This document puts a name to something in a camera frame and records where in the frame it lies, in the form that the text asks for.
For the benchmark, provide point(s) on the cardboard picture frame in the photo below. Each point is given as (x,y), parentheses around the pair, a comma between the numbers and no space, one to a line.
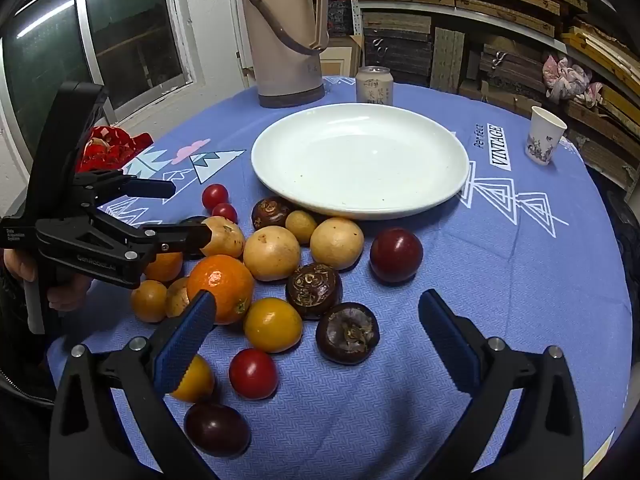
(340,57)

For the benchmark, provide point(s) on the shelf of flat boxes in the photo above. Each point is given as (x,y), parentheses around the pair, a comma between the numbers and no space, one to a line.
(400,55)

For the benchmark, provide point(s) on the person's left hand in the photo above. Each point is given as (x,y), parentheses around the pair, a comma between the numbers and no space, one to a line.
(67,292)

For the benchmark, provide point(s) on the dark purple plum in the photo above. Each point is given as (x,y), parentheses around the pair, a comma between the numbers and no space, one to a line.
(192,220)
(216,429)

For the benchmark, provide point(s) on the dark glass window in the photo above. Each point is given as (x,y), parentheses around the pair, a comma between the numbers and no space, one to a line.
(130,35)

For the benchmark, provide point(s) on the black jacket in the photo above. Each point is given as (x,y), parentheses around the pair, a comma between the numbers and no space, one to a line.
(622,230)

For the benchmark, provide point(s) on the yellow-brown pear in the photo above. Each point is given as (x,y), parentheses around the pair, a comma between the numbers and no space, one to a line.
(271,253)
(336,243)

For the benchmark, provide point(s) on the white plate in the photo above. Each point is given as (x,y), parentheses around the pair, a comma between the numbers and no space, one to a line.
(360,160)

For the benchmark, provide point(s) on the small pale yellow plum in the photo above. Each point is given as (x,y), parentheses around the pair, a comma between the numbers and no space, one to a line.
(301,225)

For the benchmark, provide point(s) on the crumpled pink cloth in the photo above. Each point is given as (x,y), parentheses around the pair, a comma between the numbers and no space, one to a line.
(567,77)

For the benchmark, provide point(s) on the blue printed tablecloth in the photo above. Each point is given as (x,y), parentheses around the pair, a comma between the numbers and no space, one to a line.
(380,410)

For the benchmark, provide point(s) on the red cherry tomato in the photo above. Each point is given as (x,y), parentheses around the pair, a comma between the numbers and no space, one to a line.
(224,212)
(215,196)

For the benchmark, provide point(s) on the printed paper cup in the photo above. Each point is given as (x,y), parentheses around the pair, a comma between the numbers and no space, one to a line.
(542,140)

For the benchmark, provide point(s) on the beige thermos flask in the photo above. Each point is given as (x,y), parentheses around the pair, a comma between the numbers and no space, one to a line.
(280,50)

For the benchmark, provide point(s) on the red patterned bag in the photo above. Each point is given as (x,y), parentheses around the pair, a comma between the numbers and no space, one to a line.
(117,147)

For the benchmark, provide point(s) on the white metal shelf rack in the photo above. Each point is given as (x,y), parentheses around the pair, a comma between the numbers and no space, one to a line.
(356,45)

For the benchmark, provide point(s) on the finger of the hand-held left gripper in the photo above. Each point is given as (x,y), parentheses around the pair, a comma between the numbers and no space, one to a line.
(175,239)
(150,188)

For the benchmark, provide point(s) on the white beverage can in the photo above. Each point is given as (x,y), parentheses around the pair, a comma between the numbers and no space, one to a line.
(374,87)

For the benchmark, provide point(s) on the tan passion fruit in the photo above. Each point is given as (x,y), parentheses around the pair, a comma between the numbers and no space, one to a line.
(225,236)

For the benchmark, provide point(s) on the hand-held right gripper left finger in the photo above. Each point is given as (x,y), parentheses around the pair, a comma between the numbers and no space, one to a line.
(185,345)

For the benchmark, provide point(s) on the dark brown mangosteen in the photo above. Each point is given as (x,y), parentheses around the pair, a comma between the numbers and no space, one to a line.
(270,211)
(313,290)
(347,332)

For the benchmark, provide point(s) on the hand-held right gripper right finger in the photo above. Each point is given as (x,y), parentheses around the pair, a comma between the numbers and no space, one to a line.
(447,340)

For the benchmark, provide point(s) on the dark red plum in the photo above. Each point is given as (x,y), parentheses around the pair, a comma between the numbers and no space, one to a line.
(396,254)

